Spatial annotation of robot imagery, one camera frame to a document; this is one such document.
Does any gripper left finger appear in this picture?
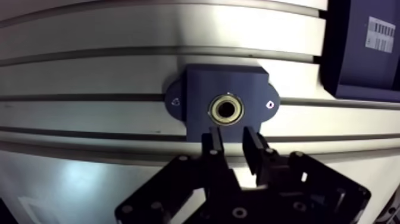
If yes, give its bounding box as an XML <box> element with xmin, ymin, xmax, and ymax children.
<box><xmin>114</xmin><ymin>126</ymin><xmax>241</xmax><ymax>224</ymax></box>

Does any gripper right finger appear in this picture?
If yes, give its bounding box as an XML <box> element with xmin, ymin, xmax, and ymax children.
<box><xmin>242</xmin><ymin>126</ymin><xmax>373</xmax><ymax>224</ymax></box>

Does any steel bearing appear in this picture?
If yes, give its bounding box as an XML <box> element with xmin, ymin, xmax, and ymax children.
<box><xmin>207</xmin><ymin>92</ymin><xmax>245</xmax><ymax>127</ymax></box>

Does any dark blue-grey housing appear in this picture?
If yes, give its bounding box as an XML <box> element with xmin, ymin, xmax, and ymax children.
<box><xmin>164</xmin><ymin>63</ymin><xmax>281</xmax><ymax>144</ymax></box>

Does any pale holed curved strip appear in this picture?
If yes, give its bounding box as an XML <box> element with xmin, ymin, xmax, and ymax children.
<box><xmin>373</xmin><ymin>187</ymin><xmax>400</xmax><ymax>224</ymax></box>

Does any dark blue-grey tray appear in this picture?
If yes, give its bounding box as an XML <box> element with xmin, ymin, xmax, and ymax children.
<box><xmin>320</xmin><ymin>0</ymin><xmax>400</xmax><ymax>103</ymax></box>

